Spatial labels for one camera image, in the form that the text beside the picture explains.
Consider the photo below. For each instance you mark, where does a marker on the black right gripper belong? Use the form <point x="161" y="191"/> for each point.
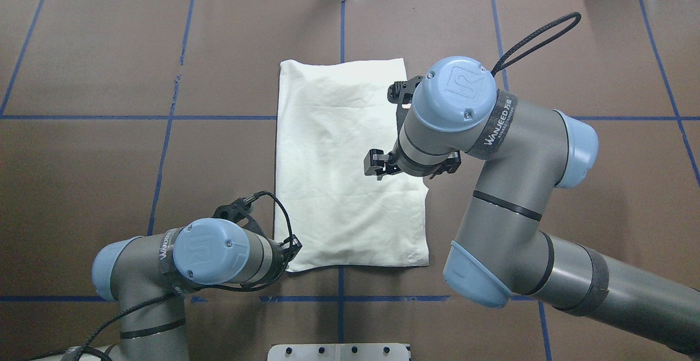
<point x="378" y="163"/>

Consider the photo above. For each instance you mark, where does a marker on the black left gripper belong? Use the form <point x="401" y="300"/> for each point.
<point x="292" y="246"/>

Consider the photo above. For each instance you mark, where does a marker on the cream long-sleeve cat shirt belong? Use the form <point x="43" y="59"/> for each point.
<point x="328" y="118"/>

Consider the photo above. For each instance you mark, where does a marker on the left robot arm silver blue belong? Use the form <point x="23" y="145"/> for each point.
<point x="149" y="277"/>

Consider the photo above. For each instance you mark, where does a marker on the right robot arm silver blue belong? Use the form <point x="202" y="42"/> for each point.
<point x="499" y="251"/>

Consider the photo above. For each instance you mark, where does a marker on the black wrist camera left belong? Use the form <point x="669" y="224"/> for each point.
<point x="236" y="211"/>

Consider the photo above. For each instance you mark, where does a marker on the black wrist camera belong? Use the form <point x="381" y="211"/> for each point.
<point x="236" y="211"/>
<point x="401" y="92"/>

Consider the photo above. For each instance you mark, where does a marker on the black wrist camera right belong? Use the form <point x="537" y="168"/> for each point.
<point x="401" y="92"/>

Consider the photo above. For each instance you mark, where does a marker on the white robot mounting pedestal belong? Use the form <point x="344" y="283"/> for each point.
<point x="341" y="351"/>

